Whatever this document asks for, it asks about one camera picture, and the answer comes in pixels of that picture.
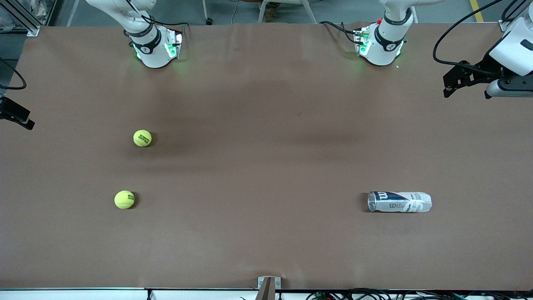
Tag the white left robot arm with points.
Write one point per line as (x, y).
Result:
(385, 50)

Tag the white stool frame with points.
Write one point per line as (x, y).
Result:
(310, 12)

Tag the Wilson tennis ball can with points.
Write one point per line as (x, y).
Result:
(399, 202)

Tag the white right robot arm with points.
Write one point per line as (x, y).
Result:
(154, 54)

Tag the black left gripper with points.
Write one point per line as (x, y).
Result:
(484, 68)

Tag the yellow Roland Garros tennis ball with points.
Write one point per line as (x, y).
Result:
(142, 138)
(124, 200)

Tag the grey metal mount bracket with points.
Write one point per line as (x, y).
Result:
(268, 289)

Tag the aluminium frame profile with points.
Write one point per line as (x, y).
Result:
(31, 30)
(504, 26)

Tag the caster wheel leg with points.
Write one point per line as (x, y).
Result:
(208, 21)

